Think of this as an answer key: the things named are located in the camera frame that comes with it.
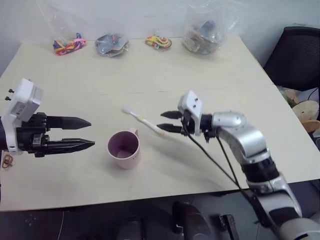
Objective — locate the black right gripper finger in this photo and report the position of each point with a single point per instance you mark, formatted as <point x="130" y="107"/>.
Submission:
<point x="173" y="115"/>
<point x="171" y="127"/>

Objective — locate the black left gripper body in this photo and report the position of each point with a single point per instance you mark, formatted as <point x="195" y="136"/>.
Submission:
<point x="27" y="135"/>

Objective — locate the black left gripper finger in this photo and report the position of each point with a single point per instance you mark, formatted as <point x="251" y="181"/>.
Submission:
<point x="70" y="123"/>
<point x="72" y="145"/>

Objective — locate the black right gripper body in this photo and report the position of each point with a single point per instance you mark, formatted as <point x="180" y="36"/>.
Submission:
<point x="188" y="123"/>

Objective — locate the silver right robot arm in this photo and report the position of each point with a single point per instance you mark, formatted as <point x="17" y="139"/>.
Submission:
<point x="250" y="140"/>

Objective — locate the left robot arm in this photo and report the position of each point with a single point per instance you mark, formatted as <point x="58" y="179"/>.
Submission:
<point x="3" y="135"/>

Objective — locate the white toothbrush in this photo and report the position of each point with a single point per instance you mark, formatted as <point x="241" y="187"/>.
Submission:
<point x="143" y="120"/>

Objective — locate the pink plastic mug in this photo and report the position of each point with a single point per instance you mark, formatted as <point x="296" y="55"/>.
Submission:
<point x="125" y="156"/>

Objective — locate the tan rubber band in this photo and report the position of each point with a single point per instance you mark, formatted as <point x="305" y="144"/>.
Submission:
<point x="7" y="163"/>

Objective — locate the large clear plastic bag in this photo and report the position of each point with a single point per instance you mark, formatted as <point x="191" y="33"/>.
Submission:
<point x="203" y="35"/>

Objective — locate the bag of grey packets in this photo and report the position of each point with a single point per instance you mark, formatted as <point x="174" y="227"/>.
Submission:
<point x="111" y="46"/>

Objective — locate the dark rounded shape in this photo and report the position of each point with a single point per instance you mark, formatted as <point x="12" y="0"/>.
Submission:
<point x="190" y="220"/>

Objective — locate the round wooden spool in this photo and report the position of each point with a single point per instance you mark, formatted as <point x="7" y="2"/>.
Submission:
<point x="306" y="108"/>

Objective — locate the small wooden disc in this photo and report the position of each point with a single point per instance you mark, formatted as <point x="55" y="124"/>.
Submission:
<point x="311" y="125"/>

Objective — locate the black office chair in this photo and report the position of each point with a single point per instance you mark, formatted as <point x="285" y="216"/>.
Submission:
<point x="295" y="60"/>

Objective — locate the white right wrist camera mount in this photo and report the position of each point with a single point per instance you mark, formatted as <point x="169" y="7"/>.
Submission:
<point x="193" y="105"/>

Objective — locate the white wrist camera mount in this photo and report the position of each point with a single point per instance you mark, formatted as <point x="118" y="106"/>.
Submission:
<point x="193" y="105"/>
<point x="23" y="100"/>

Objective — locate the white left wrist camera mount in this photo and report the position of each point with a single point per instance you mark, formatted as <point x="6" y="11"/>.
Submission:
<point x="23" y="100"/>

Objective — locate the black rectangular post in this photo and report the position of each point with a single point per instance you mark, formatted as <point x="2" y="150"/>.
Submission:
<point x="228" y="227"/>

